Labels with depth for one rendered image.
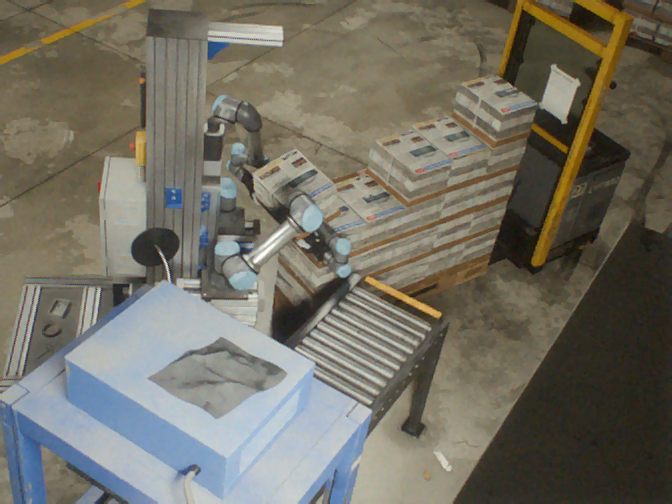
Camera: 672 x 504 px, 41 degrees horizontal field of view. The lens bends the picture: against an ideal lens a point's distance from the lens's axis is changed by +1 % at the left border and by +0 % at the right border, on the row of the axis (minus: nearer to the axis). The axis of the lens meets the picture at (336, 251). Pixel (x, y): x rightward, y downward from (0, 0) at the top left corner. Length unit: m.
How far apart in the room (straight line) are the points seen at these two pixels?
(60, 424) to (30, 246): 3.13
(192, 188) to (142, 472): 1.80
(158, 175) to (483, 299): 2.52
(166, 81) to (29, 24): 4.57
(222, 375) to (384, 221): 2.44
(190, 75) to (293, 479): 1.86
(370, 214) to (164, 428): 2.57
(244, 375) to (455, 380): 2.74
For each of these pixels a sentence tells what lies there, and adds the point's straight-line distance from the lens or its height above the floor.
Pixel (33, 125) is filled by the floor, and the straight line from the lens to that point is 7.04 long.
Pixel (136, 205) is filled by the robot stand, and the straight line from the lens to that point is 4.24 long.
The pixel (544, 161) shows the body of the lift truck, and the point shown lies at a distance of 6.02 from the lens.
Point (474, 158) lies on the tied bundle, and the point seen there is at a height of 1.04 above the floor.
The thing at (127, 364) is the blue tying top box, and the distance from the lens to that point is 2.77.
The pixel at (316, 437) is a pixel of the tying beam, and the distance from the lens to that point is 2.88.
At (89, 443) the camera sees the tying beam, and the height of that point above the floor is 1.55.
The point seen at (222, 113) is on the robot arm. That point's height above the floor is 1.32.
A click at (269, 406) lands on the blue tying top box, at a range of 2.67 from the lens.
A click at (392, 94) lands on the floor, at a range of 7.82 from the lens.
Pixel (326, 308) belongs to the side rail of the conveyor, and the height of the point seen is 0.80.
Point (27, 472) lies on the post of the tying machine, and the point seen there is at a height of 1.22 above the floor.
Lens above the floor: 3.78
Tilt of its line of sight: 39 degrees down
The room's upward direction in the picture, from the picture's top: 10 degrees clockwise
